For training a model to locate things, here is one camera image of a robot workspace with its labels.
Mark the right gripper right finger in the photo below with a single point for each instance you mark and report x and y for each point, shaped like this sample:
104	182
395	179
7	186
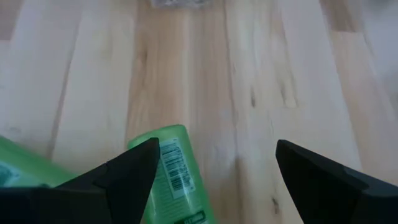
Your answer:
326	193

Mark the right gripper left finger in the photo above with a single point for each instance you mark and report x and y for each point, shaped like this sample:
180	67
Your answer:
118	186

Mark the small green bottle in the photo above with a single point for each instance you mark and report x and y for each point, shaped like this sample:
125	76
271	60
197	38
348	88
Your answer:
177	174
28	168

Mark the bagged black round brush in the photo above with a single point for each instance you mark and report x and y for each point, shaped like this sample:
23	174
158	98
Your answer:
183	3

